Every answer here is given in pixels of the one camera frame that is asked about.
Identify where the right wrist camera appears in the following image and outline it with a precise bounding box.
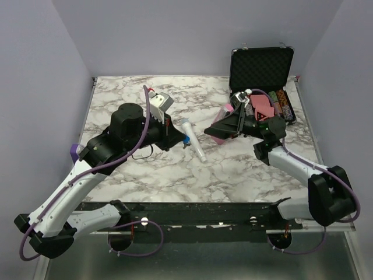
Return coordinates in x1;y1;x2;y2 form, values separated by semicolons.
230;89;252;109

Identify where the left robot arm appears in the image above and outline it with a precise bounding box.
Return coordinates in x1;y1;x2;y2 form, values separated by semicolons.
14;103;186;259

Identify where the white toy microphone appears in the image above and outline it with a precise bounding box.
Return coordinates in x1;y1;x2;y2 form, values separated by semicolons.
181;118;207;163

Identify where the pink card stack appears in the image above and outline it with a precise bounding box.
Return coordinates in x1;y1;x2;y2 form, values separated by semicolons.
249;94;275;121

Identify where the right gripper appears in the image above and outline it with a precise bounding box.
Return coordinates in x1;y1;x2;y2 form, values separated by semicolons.
205;101;267;140

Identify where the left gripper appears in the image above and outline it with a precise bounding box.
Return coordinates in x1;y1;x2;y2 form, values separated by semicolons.
125;111;187;152

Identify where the purple box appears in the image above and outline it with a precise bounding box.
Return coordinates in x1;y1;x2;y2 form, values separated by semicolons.
69;143;86;164

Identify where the pink metronome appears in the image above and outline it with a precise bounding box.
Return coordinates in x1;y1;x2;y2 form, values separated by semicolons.
212;103;234;145

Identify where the blue key tag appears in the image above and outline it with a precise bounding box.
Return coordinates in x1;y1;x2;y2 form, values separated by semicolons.
183;136;191;149

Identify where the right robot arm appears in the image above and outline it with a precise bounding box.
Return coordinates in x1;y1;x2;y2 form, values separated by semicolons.
204;104;361;229

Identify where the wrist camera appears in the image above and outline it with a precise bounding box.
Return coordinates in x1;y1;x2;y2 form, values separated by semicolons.
230;89;252;109
150;92;174;124

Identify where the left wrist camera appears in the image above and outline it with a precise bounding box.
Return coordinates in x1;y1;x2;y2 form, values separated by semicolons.
150;92;174;124

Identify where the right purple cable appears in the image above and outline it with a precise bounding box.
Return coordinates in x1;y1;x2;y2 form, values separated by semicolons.
247;88;362;223

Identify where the purple cable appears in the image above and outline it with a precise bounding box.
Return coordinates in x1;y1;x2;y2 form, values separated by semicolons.
247;88;362;223
19;84;155;260

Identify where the black mounting rail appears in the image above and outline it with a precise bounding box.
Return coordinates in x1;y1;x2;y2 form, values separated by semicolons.
66;201;304;243

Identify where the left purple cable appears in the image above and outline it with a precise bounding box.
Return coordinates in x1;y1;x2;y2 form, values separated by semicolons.
19;84;155;260

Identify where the black poker chip case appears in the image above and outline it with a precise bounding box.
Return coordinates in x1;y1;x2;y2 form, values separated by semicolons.
228;45;296;125

